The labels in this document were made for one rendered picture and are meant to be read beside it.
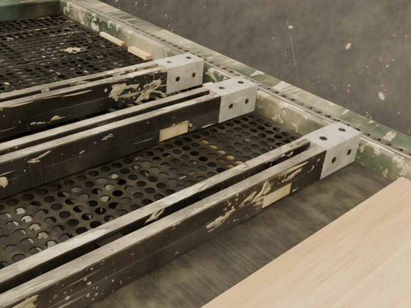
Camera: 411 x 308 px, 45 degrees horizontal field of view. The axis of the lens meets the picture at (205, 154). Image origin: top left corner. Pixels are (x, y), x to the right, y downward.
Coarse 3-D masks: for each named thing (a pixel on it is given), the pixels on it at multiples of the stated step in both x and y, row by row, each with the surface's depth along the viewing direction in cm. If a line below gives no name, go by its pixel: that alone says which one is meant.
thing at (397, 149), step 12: (72, 0) 176; (96, 12) 167; (132, 24) 158; (156, 36) 150; (180, 48) 143; (204, 60) 136; (228, 72) 130; (264, 84) 125; (276, 96) 120; (288, 96) 120; (300, 108) 115; (312, 108) 115; (336, 120) 112; (384, 144) 103; (396, 144) 103; (408, 156) 99
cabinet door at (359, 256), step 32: (384, 192) 94; (352, 224) 84; (384, 224) 85; (288, 256) 76; (320, 256) 77; (352, 256) 78; (384, 256) 79; (256, 288) 70; (288, 288) 70; (320, 288) 71; (352, 288) 72; (384, 288) 72
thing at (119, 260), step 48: (288, 144) 96; (336, 144) 97; (192, 192) 79; (240, 192) 81; (96, 240) 68; (144, 240) 69; (192, 240) 77; (0, 288) 60; (48, 288) 60; (96, 288) 66
